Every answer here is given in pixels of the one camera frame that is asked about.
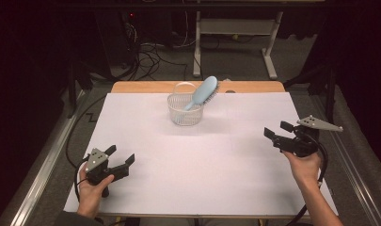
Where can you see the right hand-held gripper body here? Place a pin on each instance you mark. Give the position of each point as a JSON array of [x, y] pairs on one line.
[[304, 142]]

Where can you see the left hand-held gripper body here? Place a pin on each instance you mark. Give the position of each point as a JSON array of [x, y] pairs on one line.
[[97, 169]]

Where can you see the white plastic basket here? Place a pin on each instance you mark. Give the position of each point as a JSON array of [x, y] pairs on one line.
[[178, 114]]

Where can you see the light blue hairbrush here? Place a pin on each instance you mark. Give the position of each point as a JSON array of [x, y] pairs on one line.
[[205, 89]]

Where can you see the person's right hand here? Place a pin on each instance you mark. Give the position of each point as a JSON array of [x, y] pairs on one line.
[[305, 169]]

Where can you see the person's left hand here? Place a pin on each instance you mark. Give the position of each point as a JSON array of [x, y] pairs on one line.
[[89, 197]]

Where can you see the black metal stand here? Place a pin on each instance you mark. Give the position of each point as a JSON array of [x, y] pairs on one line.
[[330, 94], [72, 91]]

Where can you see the white table cover sheet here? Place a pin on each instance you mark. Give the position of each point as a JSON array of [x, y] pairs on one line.
[[194, 175]]

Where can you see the black computer tower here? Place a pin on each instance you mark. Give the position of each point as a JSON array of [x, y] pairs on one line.
[[116, 37]]

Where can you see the aluminium floor rail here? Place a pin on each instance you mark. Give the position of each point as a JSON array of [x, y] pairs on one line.
[[357, 169], [40, 175]]

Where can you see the white metal desk frame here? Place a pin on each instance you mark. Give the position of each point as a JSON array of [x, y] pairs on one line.
[[235, 26]]

